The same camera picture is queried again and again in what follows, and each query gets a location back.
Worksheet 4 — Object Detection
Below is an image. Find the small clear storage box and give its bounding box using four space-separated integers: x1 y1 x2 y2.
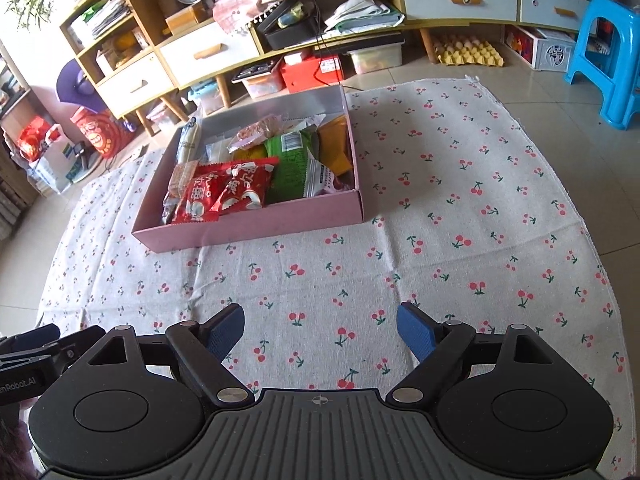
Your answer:
150 102 178 133

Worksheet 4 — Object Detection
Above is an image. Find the pile of papers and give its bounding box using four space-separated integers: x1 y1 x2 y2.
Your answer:
325 0 406 36

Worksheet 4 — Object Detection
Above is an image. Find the red storage box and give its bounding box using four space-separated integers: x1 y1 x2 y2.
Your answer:
280 55 346 93

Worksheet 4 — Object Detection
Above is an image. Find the red candy packet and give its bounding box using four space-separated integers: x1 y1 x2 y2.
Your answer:
217 156 281 216
170 165 238 225

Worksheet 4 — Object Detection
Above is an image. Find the black open case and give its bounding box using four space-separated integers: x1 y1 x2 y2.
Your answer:
262 0 326 51

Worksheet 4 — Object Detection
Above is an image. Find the white packet with dark triangles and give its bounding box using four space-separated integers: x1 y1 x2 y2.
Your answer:
302 150 352 198

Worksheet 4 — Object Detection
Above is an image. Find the white cabinet drawer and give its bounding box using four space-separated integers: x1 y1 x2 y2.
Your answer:
160 22 261 88

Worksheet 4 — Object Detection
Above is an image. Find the grey long snack packet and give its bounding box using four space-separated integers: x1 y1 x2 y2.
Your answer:
160 192 181 226

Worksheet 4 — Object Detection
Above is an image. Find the red gift bag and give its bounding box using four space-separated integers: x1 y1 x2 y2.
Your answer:
17 116 61 161

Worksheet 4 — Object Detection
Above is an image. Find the black hanging cable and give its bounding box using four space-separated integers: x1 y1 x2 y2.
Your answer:
300 0 346 86

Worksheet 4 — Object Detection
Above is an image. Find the cream snack packet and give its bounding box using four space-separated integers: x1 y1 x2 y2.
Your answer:
204 139 236 165

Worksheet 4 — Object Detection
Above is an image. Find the wooden bookshelf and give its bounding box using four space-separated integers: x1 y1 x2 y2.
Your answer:
0 55 36 231

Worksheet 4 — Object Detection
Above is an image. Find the pale blue cabinet drawer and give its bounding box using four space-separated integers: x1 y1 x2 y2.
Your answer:
520 0 593 26
400 0 518 28

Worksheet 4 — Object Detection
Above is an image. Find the white patterned crate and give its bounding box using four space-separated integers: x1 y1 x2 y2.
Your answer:
520 27 578 71

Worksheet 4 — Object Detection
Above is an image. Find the orange gold biscuit packet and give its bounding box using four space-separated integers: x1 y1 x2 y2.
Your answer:
316 115 354 177

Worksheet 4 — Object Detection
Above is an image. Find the white blue bread packet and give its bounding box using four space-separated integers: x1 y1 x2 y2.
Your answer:
175 116 203 165

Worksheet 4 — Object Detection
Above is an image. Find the red face print bag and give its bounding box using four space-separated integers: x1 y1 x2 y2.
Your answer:
70 107 133 158

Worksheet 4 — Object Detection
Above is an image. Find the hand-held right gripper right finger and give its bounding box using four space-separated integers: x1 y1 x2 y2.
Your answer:
389 302 553 403

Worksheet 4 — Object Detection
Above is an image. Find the long wooden low cabinet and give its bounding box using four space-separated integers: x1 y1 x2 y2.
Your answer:
155 0 601 101

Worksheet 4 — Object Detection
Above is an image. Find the yellow egg tray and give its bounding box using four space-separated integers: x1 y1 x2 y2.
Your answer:
432 35 503 68

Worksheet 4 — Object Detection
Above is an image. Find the brown cardboard box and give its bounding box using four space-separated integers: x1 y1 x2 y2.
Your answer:
165 5 211 36

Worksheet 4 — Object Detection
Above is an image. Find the clear box with black lid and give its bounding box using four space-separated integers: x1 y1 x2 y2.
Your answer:
232 60 286 98

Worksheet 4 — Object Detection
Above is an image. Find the green snack packet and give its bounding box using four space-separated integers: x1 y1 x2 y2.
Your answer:
264 130 321 206

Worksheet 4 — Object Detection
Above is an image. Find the clear box with blue lid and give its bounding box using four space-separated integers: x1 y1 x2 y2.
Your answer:
190 85 223 116

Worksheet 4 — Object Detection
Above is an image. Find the white shopping bag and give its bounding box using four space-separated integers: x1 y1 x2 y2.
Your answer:
30 132 76 193

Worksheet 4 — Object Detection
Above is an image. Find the blue plastic stool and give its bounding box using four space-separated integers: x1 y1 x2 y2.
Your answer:
565 0 640 131

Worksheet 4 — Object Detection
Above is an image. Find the person's left forearm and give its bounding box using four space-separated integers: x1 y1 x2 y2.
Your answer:
0 405 33 480

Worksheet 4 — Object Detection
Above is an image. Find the wooden shelf cabinet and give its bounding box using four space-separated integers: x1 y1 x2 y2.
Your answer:
60 0 181 121

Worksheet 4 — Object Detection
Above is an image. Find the pink cardboard box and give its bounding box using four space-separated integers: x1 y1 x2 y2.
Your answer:
131 85 366 253

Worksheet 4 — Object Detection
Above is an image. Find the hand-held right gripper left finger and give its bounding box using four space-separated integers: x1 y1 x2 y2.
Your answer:
87 304 256 405

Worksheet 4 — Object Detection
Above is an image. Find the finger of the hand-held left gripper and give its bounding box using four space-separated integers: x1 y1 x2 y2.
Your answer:
0 324 61 358
50 326 106 368

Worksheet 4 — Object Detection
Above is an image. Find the cherry print cloth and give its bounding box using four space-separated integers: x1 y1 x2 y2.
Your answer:
37 77 626 480

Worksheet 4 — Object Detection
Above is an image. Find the clear brown wafer packet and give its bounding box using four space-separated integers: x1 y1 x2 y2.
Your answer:
167 162 198 198

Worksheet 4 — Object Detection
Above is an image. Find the pink cherry cabinet cloth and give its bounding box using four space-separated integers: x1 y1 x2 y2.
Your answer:
212 0 401 36

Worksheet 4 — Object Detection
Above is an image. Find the pink rice crisp packet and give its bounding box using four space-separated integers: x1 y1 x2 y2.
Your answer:
227 114 281 153

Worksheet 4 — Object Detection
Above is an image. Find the purple round object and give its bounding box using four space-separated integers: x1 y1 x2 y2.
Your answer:
55 57 108 113

